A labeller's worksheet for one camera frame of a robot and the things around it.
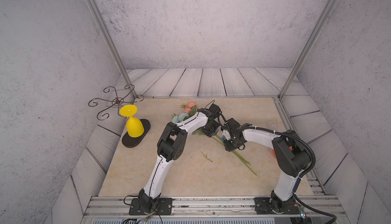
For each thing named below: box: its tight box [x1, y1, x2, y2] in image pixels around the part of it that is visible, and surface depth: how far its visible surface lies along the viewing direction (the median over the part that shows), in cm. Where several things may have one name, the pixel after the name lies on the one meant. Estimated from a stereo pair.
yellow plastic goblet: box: [119, 104, 145, 138], surface depth 76 cm
